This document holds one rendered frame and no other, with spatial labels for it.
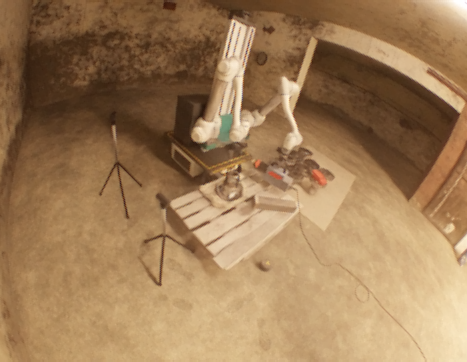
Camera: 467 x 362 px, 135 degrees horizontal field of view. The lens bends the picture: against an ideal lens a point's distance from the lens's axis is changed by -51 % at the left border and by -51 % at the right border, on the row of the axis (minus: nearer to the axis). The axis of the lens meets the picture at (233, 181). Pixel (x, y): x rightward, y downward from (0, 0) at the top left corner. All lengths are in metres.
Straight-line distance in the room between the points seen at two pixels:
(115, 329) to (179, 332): 0.44
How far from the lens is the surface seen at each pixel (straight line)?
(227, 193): 1.92
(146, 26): 6.08
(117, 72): 5.93
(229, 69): 1.46
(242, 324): 1.53
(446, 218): 5.63
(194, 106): 2.07
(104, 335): 1.54
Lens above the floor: 1.45
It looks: 37 degrees down
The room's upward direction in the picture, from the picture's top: 17 degrees clockwise
